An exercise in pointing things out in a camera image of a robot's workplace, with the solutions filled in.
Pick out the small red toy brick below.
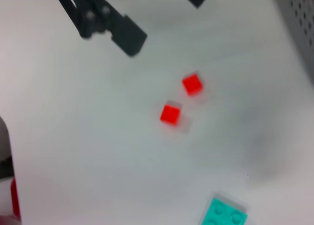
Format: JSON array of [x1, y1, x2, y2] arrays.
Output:
[[182, 72, 205, 98], [159, 104, 183, 125]]

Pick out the grey perforated plastic storage bin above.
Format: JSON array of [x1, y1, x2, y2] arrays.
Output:
[[272, 0, 314, 82]]

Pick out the teal square toy brick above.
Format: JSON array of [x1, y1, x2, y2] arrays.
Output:
[[200, 197, 249, 225]]

